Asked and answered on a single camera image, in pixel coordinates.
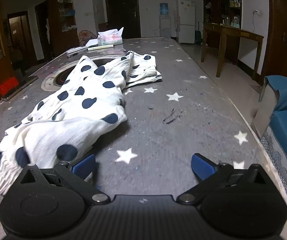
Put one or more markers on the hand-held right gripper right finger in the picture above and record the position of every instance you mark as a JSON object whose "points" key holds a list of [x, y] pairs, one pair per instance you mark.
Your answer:
{"points": [[203, 166]]}

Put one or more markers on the dark wooden door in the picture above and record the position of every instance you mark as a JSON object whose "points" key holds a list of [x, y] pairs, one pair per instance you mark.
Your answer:
{"points": [[123, 10]]}

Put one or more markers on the white water dispenser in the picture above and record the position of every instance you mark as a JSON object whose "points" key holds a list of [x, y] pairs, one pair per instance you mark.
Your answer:
{"points": [[165, 26]]}

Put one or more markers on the pink floor fan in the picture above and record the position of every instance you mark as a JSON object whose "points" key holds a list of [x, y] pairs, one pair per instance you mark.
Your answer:
{"points": [[86, 37]]}

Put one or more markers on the pale yellow marker pen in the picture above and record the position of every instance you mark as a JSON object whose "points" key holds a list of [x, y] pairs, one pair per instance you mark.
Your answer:
{"points": [[101, 47]]}

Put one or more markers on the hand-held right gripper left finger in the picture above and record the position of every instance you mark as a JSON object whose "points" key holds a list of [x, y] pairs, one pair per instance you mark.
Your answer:
{"points": [[84, 166]]}

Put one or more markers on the wooden side table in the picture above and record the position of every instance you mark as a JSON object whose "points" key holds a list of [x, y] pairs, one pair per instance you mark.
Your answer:
{"points": [[233, 31]]}

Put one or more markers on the white remote control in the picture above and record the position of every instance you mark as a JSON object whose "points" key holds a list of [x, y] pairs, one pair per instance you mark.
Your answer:
{"points": [[76, 50]]}

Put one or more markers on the white refrigerator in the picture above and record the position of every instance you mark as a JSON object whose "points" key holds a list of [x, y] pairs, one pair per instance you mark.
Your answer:
{"points": [[186, 20]]}

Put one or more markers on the white navy polka dot pants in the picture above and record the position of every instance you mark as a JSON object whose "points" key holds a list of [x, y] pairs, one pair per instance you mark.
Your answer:
{"points": [[83, 120]]}

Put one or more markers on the round black induction cooker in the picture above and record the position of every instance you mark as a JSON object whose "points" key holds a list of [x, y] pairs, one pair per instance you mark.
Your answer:
{"points": [[58, 78]]}

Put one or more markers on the pink tissue box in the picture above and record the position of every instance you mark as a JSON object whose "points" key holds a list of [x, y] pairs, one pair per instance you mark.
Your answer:
{"points": [[109, 40]]}

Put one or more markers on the dark wooden shelf cabinet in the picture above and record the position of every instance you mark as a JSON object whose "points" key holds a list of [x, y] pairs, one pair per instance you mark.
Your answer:
{"points": [[218, 5]]}

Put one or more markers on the white paper sheets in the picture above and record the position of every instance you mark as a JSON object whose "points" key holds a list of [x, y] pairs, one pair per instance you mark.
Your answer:
{"points": [[92, 42]]}

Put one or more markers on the narrow wooden shelf unit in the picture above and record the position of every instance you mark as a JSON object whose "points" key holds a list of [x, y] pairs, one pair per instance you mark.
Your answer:
{"points": [[63, 17]]}

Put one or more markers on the red plastic stool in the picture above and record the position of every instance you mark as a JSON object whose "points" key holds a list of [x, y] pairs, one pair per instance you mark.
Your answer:
{"points": [[7, 85]]}

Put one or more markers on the grey star-print table cover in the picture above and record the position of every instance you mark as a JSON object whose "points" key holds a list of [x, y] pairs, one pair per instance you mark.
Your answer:
{"points": [[183, 105]]}

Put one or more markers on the white wall socket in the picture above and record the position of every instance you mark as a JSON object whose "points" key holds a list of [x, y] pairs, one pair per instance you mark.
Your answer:
{"points": [[256, 12]]}

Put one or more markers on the blue water bottle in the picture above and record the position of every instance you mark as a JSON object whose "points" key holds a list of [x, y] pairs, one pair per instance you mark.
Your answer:
{"points": [[164, 8]]}

